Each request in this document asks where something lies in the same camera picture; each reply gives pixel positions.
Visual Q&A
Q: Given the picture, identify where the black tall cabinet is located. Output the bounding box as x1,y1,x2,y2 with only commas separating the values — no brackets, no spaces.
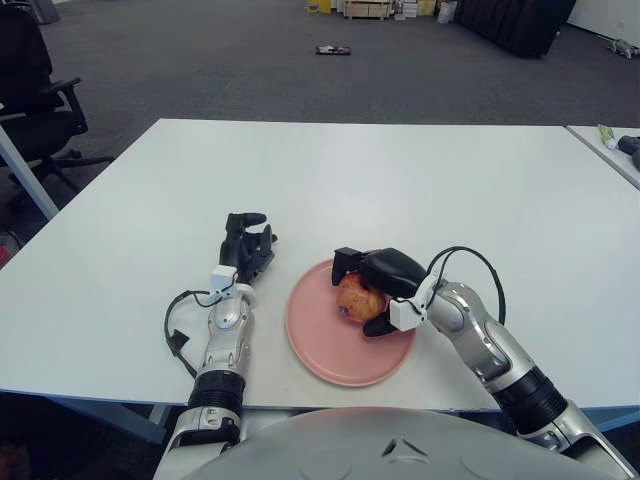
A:
453,0,579,60

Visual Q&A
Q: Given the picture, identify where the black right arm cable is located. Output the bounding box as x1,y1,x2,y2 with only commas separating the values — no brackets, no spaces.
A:
427,245,506,324

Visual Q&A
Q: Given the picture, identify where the grey robot dog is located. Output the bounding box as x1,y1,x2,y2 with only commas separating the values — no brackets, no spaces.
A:
607,38,640,59

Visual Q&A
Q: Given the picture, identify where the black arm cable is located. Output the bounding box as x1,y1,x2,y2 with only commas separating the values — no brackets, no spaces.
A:
427,245,506,324
163,288,221,379

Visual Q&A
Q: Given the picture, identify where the grey robot torso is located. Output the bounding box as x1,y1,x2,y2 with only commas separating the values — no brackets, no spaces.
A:
189,405,609,480

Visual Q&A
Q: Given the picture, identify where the wooden crate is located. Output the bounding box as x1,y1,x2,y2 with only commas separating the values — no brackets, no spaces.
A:
342,0,396,22

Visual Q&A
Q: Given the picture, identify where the pink round plate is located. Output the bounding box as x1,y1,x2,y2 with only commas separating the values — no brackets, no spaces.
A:
285,257,419,389

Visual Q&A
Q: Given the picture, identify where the white desk leg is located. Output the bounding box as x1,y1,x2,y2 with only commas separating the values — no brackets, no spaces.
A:
0,119,61,221

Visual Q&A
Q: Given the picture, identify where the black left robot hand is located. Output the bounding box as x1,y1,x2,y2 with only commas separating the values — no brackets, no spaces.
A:
218,212,279,289

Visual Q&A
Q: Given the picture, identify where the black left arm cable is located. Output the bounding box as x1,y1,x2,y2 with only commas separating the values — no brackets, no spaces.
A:
163,288,221,379

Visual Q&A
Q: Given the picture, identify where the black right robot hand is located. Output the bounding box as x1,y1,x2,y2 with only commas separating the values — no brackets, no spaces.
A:
329,246,429,339

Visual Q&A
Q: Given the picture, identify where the red yellow apple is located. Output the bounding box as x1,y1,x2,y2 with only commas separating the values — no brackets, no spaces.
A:
335,272,387,323

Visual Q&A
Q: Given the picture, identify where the black office chair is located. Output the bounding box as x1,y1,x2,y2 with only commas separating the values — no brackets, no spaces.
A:
0,4,116,211

